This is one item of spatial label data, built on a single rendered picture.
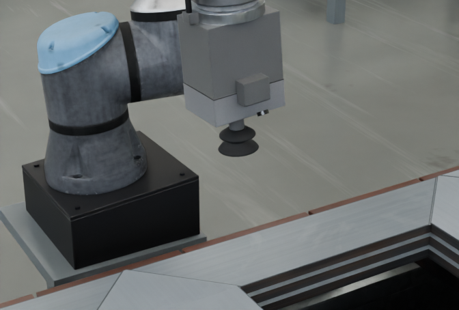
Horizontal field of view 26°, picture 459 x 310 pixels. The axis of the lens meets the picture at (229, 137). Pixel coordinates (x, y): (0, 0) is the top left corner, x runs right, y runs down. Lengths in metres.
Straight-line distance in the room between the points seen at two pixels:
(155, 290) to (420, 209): 0.36
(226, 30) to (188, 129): 2.51
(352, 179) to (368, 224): 1.97
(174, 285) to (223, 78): 0.23
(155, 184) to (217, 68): 0.48
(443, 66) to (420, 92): 0.31
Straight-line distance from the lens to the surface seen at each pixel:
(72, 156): 1.42
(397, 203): 1.24
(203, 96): 1.00
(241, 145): 1.04
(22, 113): 3.68
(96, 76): 1.37
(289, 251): 1.13
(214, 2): 0.96
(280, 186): 3.09
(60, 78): 1.38
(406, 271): 1.42
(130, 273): 1.09
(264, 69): 1.01
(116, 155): 1.42
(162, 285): 1.07
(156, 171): 1.47
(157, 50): 1.38
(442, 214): 1.22
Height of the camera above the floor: 1.44
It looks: 25 degrees down
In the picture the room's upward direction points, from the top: straight up
